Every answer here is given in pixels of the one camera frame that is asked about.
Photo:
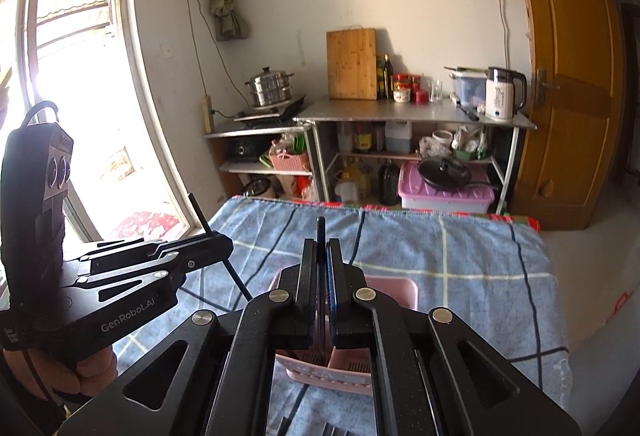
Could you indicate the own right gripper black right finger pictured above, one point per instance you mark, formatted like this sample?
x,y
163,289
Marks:
x,y
400,346

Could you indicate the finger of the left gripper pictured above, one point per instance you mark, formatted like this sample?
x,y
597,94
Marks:
x,y
164,263
194,253

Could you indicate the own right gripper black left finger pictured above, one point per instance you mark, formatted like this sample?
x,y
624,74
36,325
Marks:
x,y
279,319

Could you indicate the black chopstick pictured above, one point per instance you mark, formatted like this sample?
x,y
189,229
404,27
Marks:
x,y
321,285
223,247

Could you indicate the metal kitchen table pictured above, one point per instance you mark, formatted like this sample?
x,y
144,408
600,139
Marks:
x,y
326,110

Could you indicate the person's left hand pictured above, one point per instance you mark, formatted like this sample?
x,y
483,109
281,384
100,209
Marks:
x,y
89,377

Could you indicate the pink plastic utensil caddy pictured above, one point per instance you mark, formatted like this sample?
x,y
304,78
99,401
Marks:
x,y
347,370

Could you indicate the pink storage box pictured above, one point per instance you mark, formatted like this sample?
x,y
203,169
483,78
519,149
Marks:
x,y
416,194

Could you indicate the small shelf rack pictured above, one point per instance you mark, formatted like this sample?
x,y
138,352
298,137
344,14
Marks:
x,y
241,153

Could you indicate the blue plaid cloth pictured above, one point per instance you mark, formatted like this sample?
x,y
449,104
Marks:
x,y
495,275

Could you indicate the pink basket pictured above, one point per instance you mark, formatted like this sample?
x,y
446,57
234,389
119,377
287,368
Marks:
x,y
289,160

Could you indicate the black pan lid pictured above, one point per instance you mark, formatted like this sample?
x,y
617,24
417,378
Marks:
x,y
444,173

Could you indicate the black induction cooker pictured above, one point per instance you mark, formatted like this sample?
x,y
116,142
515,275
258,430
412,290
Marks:
x,y
279,111

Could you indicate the white plastic jug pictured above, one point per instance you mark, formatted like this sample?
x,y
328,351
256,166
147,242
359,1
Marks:
x,y
398,137

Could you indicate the stainless steel steamer pot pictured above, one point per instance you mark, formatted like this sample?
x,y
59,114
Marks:
x,y
270,87

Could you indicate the dark soy sauce bottle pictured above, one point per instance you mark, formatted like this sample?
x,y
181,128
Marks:
x,y
388,73

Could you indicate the black knife on table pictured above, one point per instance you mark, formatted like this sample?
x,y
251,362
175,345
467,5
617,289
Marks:
x,y
469,112

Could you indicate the red lidded jar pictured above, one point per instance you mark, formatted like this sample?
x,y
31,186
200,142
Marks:
x,y
402,88

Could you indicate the clear drinking glass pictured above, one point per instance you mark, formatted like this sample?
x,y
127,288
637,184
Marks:
x,y
435,91

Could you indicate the clear plastic container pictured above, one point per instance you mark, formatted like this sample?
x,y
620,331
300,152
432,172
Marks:
x,y
469,85

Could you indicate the wooden cutting board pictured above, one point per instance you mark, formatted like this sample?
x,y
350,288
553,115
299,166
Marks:
x,y
351,64

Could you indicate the white electric kettle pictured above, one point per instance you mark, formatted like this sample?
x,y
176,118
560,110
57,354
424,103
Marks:
x,y
506,93

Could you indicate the wooden door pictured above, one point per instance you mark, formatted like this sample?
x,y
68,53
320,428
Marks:
x,y
578,67

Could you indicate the window frame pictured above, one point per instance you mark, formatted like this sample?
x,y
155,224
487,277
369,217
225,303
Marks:
x,y
81,56

